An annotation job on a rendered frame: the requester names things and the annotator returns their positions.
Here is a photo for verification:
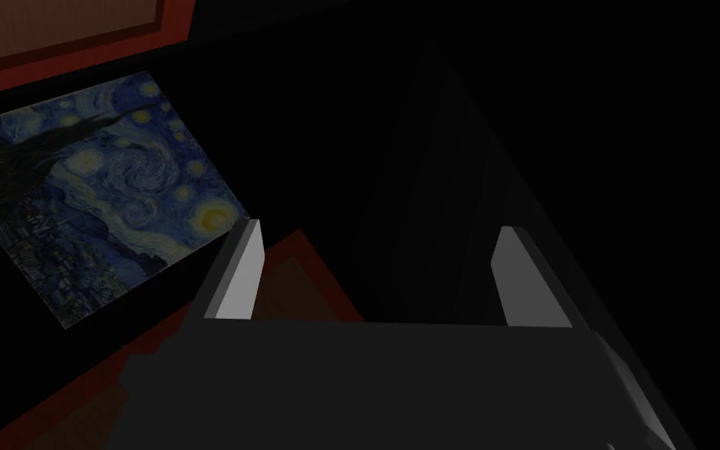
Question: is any red framed brown door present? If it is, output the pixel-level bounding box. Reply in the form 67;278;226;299
0;0;198;103
0;228;365;450

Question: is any blue starry night painting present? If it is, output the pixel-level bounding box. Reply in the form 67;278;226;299
0;70;251;330

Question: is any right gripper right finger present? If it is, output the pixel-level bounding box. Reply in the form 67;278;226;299
490;226;591;329

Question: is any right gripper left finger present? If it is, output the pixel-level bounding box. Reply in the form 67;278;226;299
186;218;266;323

